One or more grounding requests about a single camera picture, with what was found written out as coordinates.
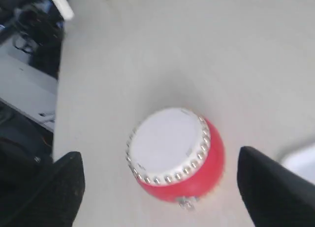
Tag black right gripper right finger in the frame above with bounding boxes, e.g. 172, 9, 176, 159
237, 146, 315, 227

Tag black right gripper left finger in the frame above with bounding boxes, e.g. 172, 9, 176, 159
0, 152, 85, 227

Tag white drumstick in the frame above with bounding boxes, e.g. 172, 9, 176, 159
52, 0, 74, 21

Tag red drum with white skin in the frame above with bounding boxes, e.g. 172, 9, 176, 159
126, 107, 224, 210

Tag white rectangular plastic tray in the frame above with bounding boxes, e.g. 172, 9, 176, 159
281, 143, 315, 184

